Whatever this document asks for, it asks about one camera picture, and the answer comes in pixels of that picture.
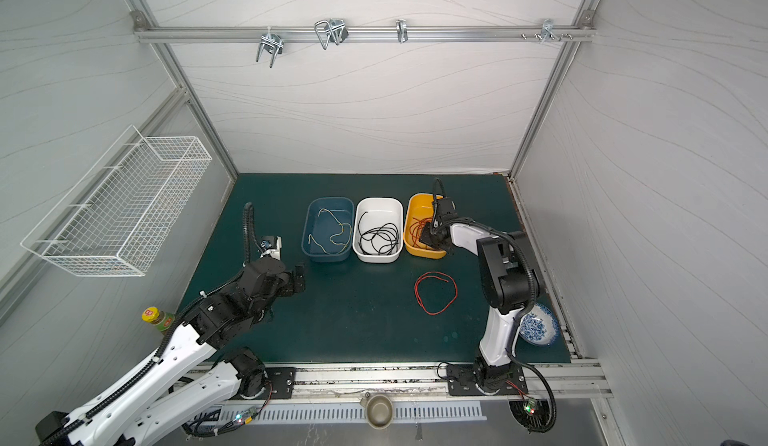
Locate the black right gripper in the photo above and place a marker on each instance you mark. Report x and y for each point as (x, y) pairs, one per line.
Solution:
(437, 233)

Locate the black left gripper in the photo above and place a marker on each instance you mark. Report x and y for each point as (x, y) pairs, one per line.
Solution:
(290, 288)

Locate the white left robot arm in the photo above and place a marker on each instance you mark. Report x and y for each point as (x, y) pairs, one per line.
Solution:
(146, 404)

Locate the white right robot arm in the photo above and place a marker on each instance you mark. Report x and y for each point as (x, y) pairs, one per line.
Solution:
(508, 284)

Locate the yellow plastic bin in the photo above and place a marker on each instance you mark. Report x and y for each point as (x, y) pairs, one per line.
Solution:
(418, 212)

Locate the white plastic bin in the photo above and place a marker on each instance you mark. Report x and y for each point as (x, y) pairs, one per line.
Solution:
(378, 230)

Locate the blue plastic bin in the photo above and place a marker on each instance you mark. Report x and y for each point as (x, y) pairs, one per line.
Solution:
(328, 230)

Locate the green table mat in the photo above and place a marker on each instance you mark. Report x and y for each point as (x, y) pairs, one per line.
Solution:
(411, 310)

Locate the blue patterned bowl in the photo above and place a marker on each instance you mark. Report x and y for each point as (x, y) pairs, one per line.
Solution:
(540, 327)

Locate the grey round cup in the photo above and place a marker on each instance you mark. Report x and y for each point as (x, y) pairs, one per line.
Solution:
(379, 411)

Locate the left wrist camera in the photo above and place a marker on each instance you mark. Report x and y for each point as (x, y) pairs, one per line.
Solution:
(271, 246)

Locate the white wire basket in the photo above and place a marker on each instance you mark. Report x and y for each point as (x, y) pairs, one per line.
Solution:
(114, 220)

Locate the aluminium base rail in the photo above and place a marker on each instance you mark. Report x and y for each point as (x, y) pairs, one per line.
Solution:
(316, 382)

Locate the aluminium top rail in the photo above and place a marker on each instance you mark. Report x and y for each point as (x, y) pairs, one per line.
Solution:
(399, 32)

